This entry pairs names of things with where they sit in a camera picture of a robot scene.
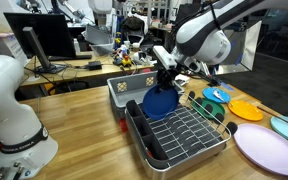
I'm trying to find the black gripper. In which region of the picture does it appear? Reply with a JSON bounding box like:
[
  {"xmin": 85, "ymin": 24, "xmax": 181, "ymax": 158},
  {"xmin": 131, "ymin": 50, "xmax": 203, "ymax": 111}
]
[{"xmin": 157, "ymin": 69, "xmax": 178, "ymax": 90}]

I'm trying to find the dark blue plate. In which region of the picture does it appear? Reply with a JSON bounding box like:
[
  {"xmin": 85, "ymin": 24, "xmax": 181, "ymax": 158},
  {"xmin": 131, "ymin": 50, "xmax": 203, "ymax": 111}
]
[{"xmin": 143, "ymin": 84, "xmax": 179, "ymax": 120}]

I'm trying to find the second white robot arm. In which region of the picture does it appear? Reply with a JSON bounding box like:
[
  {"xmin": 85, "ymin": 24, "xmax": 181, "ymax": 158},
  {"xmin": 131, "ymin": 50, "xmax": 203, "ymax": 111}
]
[{"xmin": 0, "ymin": 55, "xmax": 58, "ymax": 180}]

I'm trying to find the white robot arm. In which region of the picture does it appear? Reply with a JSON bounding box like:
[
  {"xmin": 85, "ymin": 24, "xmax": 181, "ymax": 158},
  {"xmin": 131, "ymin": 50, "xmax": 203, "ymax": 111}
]
[{"xmin": 153, "ymin": 0, "xmax": 288, "ymax": 90}]

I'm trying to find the green plate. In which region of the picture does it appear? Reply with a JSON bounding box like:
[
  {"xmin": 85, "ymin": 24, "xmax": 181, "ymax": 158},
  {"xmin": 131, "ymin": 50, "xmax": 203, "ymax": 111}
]
[{"xmin": 191, "ymin": 97, "xmax": 225, "ymax": 119}]

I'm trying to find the light blue plate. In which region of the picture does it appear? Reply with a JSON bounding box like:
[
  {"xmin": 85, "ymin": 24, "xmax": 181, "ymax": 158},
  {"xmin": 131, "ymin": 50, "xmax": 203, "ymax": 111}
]
[{"xmin": 202, "ymin": 87, "xmax": 231, "ymax": 103}]

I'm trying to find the metal dish rack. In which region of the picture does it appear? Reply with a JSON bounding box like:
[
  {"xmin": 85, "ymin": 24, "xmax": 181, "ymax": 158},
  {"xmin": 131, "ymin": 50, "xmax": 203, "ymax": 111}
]
[{"xmin": 125, "ymin": 92, "xmax": 238, "ymax": 180}]

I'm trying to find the yellow plate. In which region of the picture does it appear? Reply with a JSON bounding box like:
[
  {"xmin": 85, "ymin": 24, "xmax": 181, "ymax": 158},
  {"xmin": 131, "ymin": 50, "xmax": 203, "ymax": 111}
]
[{"xmin": 228, "ymin": 100, "xmax": 263, "ymax": 121}]

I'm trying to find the purple plate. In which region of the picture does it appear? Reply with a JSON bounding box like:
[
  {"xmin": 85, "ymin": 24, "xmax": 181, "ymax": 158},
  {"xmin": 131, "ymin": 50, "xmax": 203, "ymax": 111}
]
[{"xmin": 234, "ymin": 124, "xmax": 288, "ymax": 176}]

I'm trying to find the grey plastic bin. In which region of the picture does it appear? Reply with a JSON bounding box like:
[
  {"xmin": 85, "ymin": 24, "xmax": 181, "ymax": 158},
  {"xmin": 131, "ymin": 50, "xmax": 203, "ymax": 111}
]
[{"xmin": 107, "ymin": 71, "xmax": 184, "ymax": 120}]

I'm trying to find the yellow toy figure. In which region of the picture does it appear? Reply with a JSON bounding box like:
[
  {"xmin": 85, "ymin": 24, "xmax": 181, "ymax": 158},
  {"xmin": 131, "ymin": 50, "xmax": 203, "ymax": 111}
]
[{"xmin": 122, "ymin": 56, "xmax": 132, "ymax": 67}]

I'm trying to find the metal spoon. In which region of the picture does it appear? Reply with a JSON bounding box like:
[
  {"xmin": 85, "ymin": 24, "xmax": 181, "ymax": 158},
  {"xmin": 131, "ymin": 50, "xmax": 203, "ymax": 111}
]
[{"xmin": 213, "ymin": 90, "xmax": 226, "ymax": 103}]

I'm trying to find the black power adapter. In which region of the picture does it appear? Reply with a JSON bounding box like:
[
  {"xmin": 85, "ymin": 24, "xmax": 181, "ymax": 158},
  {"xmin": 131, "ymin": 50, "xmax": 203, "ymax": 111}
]
[{"xmin": 88, "ymin": 61, "xmax": 102, "ymax": 70}]

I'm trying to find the wooden spoon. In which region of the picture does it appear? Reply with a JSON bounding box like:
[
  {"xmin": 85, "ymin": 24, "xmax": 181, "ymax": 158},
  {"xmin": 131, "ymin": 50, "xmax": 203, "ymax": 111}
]
[{"xmin": 257, "ymin": 106, "xmax": 285, "ymax": 120}]

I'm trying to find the black computer monitor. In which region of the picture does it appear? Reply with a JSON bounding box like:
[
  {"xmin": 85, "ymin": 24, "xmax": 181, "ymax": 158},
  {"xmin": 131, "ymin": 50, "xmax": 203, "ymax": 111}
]
[{"xmin": 4, "ymin": 12, "xmax": 90, "ymax": 74}]

